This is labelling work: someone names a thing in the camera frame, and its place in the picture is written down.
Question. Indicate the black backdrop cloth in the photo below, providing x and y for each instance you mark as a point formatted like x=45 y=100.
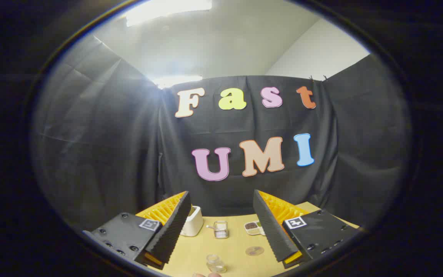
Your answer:
x=129 y=154

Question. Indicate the ceiling light panel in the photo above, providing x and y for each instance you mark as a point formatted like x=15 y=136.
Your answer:
x=167 y=9

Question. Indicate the clear glass cup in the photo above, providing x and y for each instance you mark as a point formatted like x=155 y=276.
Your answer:
x=216 y=264

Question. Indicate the round grey coaster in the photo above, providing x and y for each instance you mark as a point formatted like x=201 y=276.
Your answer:
x=254 y=251

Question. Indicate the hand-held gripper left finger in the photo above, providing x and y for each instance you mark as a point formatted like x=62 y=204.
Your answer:
x=173 y=227

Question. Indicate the white square container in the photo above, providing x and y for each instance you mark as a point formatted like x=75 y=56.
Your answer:
x=194 y=225

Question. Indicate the wooden table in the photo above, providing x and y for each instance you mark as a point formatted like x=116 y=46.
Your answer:
x=237 y=257

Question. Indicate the clear glass holder with spoon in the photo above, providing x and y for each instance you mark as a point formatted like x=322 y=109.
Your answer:
x=220 y=230

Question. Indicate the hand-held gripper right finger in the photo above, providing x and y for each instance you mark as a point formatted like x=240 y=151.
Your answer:
x=269 y=227

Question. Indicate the small white divided dish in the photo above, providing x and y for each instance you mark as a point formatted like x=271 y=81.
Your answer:
x=253 y=227

